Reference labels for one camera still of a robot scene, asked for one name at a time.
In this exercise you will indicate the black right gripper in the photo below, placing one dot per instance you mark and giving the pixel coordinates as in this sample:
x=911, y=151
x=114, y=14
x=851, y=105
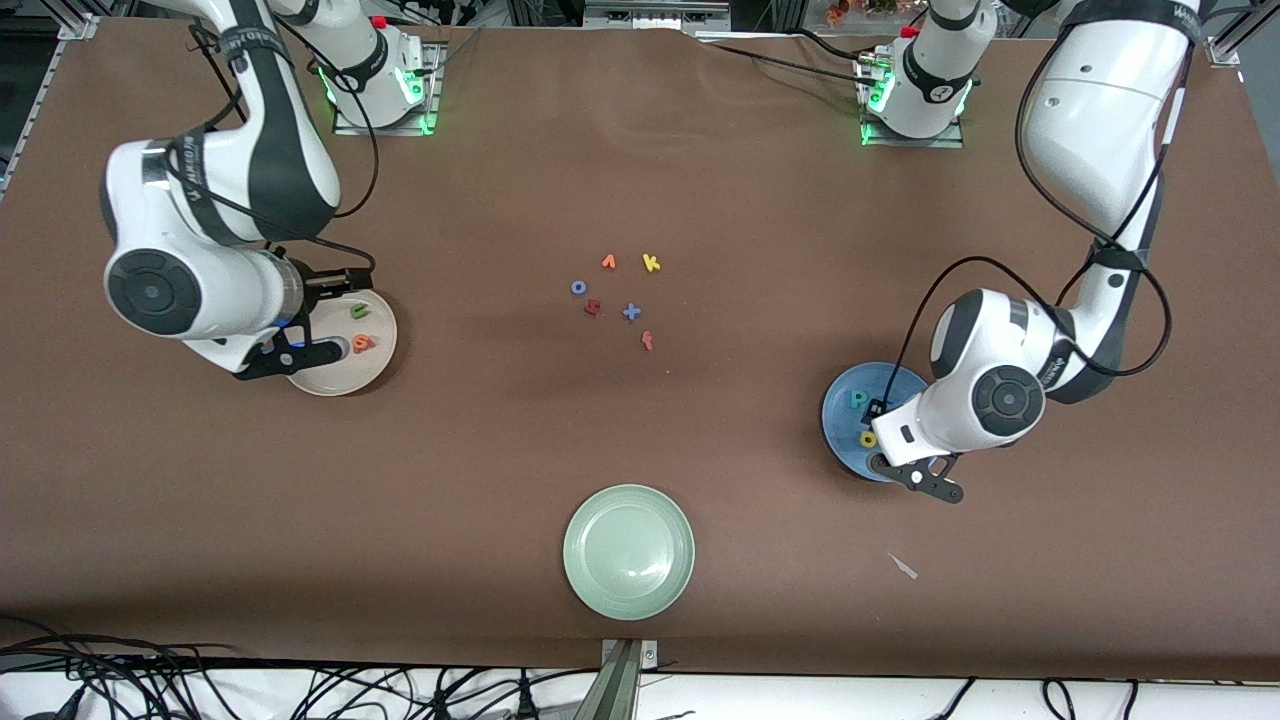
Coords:
x=327, y=287

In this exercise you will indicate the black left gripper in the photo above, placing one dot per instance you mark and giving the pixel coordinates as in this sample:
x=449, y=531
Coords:
x=877, y=408

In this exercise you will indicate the teal foam letter p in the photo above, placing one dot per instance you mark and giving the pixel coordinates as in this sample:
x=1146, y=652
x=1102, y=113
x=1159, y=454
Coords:
x=858, y=398

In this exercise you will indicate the orange foam letter e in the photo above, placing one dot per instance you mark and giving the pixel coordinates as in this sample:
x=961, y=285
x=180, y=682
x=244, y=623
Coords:
x=364, y=343

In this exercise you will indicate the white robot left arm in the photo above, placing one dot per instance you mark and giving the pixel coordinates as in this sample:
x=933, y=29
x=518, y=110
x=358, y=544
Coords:
x=1090, y=130

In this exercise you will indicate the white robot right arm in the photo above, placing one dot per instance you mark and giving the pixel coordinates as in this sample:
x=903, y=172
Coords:
x=200, y=300

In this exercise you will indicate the blue plate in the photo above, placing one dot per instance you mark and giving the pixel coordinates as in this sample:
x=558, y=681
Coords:
x=840, y=422

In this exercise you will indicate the beige plate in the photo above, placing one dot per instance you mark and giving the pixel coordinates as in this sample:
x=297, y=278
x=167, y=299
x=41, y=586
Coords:
x=350, y=378

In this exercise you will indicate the white tape scrap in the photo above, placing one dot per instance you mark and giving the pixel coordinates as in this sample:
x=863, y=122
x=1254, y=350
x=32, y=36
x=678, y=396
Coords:
x=903, y=566

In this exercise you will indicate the brown table cover sheet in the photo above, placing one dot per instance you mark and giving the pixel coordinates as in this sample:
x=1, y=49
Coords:
x=500, y=450

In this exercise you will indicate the green plate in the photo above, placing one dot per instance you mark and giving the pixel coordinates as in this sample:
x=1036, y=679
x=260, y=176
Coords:
x=628, y=552

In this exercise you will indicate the orange background clutter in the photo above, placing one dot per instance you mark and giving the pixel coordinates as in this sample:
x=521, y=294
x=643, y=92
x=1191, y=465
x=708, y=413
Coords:
x=840, y=10

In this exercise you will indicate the silver metal box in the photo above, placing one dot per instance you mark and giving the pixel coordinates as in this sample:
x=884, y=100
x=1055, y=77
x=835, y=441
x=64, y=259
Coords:
x=655, y=14

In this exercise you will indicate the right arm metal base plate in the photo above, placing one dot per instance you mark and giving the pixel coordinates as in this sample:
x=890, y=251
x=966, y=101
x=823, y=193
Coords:
x=350, y=128

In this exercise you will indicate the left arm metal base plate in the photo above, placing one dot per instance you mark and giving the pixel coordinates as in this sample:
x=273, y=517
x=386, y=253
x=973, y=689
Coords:
x=915, y=143

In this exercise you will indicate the aluminium table rail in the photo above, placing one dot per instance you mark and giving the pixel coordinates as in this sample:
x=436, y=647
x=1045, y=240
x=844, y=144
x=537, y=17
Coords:
x=1235, y=45
x=78, y=28

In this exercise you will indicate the grey metal camera post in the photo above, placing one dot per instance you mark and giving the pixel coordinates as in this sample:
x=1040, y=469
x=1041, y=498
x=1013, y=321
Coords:
x=622, y=680

